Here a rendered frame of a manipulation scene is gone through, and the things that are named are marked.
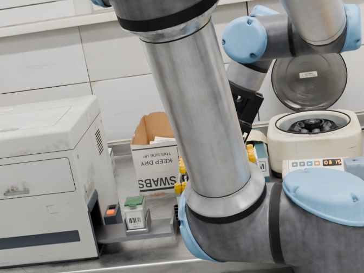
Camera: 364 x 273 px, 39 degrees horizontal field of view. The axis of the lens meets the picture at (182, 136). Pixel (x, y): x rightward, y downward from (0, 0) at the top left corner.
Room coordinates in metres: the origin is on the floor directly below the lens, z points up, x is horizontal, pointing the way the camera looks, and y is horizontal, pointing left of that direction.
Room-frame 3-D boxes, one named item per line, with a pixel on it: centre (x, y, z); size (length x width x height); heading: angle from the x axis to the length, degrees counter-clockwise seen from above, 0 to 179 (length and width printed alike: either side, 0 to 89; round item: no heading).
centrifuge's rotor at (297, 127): (1.30, -0.35, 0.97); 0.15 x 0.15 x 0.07
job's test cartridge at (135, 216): (1.00, 0.12, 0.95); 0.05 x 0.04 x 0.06; 174
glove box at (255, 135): (1.34, -0.18, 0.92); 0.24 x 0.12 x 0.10; 174
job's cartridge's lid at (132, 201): (1.00, 0.12, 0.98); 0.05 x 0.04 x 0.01; 174
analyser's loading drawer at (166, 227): (1.00, 0.15, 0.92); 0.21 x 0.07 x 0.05; 84
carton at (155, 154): (1.38, 0.01, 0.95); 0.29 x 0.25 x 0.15; 174
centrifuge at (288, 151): (1.29, -0.35, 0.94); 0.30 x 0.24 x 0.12; 165
